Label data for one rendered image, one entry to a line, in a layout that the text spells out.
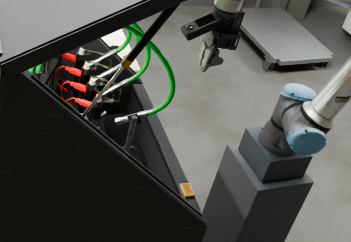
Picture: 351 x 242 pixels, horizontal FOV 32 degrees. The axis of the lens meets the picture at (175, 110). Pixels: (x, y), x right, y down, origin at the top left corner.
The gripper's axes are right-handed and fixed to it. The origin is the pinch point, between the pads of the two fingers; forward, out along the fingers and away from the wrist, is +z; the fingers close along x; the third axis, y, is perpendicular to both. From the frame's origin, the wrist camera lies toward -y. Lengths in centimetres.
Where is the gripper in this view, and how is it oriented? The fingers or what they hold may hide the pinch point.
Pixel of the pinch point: (200, 67)
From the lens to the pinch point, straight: 178.2
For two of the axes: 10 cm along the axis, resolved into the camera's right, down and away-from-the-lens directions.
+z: -2.3, 7.8, 5.8
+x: -3.1, -6.2, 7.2
